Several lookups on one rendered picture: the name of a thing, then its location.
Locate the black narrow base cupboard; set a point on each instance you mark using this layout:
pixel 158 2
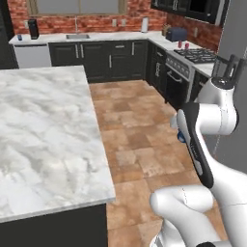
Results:
pixel 197 87

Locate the steel sink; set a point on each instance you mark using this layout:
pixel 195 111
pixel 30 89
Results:
pixel 77 36

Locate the white dishwasher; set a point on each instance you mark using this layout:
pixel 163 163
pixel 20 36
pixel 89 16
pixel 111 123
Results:
pixel 32 56

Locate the blue toaster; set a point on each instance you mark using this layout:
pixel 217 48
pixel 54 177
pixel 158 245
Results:
pixel 176 34

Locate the black base cupboard run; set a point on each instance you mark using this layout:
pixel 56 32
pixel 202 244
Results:
pixel 96 59

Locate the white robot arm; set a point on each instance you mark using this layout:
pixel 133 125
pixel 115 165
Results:
pixel 222 115

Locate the black corner base cupboards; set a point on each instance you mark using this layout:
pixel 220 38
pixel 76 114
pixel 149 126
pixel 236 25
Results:
pixel 157 69

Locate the black coffee machine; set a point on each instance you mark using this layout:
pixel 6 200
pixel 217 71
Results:
pixel 33 29

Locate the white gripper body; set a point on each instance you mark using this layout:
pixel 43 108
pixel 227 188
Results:
pixel 174 122

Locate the steel tap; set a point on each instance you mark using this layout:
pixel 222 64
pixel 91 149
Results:
pixel 76 25

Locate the white wall socket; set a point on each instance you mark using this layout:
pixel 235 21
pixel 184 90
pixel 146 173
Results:
pixel 195 32
pixel 123 22
pixel 114 22
pixel 26 24

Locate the black tall cupboard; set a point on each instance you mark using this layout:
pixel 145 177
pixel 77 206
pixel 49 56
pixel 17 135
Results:
pixel 5 38

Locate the black gas hob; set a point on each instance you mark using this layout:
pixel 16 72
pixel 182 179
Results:
pixel 196 54

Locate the red soda can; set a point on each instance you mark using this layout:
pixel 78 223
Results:
pixel 180 44
pixel 186 45

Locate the black steel oven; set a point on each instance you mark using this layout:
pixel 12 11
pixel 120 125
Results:
pixel 176 83

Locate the grey fridge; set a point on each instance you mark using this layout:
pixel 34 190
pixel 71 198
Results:
pixel 233 35

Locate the wooden knife block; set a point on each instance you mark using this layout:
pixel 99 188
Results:
pixel 165 30

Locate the window with wooden frame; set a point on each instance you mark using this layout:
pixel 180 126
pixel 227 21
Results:
pixel 77 5

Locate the black wall cupboards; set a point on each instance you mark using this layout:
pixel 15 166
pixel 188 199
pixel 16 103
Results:
pixel 193 8

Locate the black island cupboard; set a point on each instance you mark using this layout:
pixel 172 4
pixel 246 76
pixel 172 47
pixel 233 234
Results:
pixel 54 228

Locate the blue soda can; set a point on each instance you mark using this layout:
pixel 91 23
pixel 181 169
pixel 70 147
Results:
pixel 20 37

